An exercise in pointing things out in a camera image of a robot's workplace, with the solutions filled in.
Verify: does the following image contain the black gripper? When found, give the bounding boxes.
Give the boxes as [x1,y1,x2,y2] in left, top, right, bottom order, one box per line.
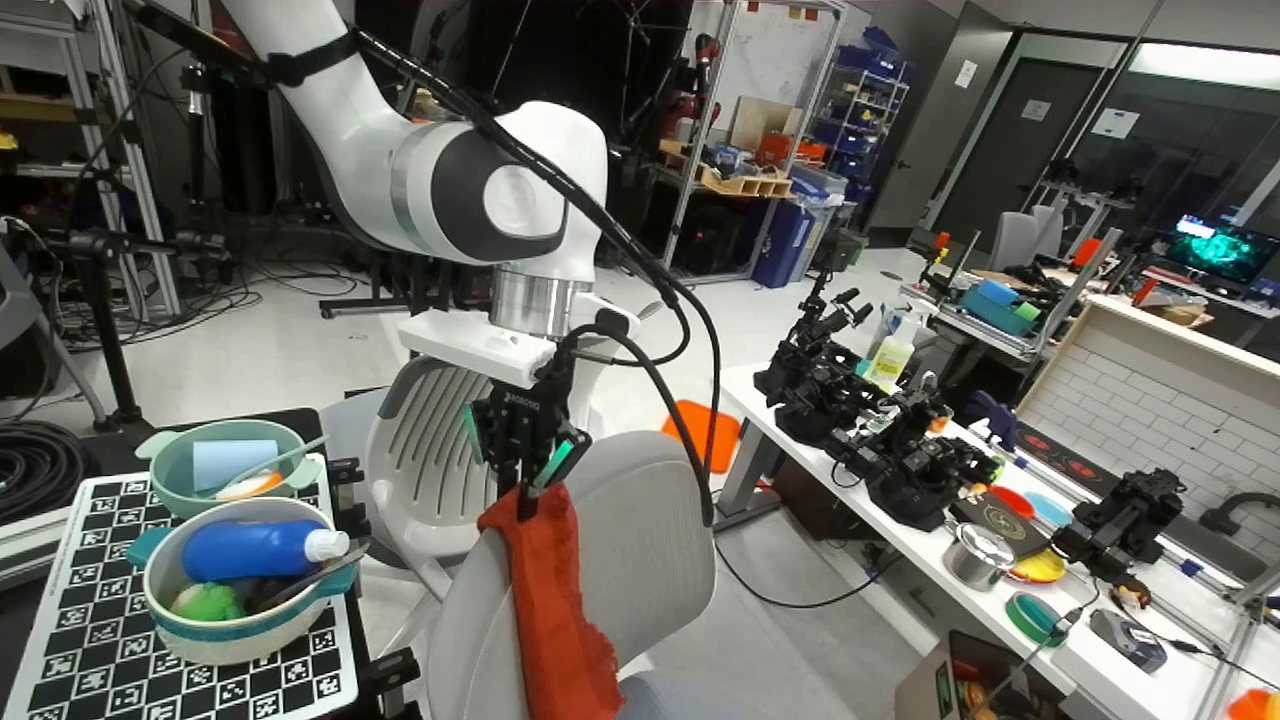
[469,382,567,519]

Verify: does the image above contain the orange-red cloth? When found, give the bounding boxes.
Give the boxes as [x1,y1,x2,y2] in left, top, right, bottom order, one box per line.
[476,485,626,720]

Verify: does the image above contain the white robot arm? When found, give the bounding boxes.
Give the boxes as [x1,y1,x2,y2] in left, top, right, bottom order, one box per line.
[225,0,613,505]

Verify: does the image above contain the white slatted plastic chair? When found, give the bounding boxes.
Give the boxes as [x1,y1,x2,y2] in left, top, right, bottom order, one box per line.
[319,354,498,564]

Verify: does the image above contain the grey fabric office chair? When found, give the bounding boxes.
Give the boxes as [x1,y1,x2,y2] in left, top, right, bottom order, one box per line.
[423,432,715,720]

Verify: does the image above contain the orange floor marker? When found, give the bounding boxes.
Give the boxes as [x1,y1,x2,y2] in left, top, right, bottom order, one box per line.
[662,401,740,472]

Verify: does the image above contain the far teal bowl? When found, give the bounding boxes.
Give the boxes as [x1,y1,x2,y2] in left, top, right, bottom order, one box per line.
[137,419,323,515]

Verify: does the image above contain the blue plastic bottle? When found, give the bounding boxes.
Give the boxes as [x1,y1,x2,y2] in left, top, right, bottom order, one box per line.
[179,519,354,579]

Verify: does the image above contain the green ball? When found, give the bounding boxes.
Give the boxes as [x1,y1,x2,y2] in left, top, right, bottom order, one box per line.
[174,583,244,619]

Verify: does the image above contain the near teal-rimmed bowl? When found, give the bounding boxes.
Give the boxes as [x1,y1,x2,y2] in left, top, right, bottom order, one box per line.
[140,494,365,663]

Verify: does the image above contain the blue recycling bin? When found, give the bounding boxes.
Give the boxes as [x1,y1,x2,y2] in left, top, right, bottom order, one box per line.
[751,201,813,287]

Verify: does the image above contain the checkerboard marker tray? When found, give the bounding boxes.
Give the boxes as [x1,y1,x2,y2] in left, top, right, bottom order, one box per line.
[6,472,362,720]

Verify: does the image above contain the small metal pot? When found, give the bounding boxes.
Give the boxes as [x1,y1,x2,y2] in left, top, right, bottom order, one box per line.
[943,524,1014,590]

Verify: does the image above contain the teal storage box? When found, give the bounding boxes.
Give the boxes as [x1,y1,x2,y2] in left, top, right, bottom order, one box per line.
[962,278,1041,336]

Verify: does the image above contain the green round lid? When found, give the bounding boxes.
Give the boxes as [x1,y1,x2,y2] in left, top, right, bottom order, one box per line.
[1005,590,1066,648]

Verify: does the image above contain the yellow toy plate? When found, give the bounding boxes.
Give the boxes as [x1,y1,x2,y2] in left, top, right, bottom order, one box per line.
[1014,546,1068,583]

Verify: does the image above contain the metal shelving unit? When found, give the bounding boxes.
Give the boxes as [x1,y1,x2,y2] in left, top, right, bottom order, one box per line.
[0,0,186,321]

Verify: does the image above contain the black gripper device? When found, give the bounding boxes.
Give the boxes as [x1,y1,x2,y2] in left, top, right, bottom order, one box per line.
[1053,469,1183,583]

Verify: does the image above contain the white long workbench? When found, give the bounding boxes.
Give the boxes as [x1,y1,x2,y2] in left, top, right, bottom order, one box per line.
[708,360,1280,720]

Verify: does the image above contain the grey mouse-like object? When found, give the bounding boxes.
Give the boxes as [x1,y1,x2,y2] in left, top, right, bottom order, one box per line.
[1087,609,1168,671]

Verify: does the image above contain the white brick-pattern panel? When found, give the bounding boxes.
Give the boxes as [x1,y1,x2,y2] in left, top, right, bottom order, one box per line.
[1019,300,1280,507]

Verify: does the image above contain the glowing computer monitor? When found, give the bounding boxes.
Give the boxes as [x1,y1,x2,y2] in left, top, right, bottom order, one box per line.
[1168,217,1278,287]

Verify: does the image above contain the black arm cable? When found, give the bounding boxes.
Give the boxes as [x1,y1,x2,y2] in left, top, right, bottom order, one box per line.
[130,0,727,526]

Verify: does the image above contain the black floor cable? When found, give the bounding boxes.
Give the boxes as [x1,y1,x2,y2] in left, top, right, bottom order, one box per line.
[712,488,898,616]

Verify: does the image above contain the black camera rig pile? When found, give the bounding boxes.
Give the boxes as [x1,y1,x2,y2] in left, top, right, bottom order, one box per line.
[751,278,998,533]

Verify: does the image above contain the coiled black hose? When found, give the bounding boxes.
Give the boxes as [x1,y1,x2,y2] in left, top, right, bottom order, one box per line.
[0,419,92,526]

